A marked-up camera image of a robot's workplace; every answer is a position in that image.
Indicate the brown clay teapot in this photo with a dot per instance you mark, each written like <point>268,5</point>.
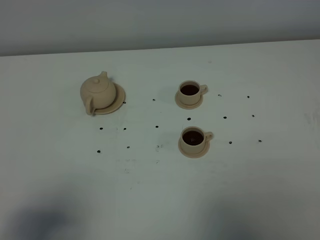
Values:
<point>97,92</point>

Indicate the teacup saucer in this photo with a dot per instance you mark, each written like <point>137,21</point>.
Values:
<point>193,151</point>
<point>188,102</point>

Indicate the near teacup saucer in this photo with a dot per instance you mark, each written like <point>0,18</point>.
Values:
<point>193,151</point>

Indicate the brown teacup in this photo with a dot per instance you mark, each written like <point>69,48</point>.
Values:
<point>191,87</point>
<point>193,135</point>

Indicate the teapot saucer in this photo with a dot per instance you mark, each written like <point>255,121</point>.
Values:
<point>117,103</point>

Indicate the near brown teacup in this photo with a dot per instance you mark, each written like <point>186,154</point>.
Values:
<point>193,135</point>

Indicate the far teacup saucer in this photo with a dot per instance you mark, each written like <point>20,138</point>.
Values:
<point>188,102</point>

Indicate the far brown teacup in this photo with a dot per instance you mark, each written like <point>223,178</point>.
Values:
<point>191,87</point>

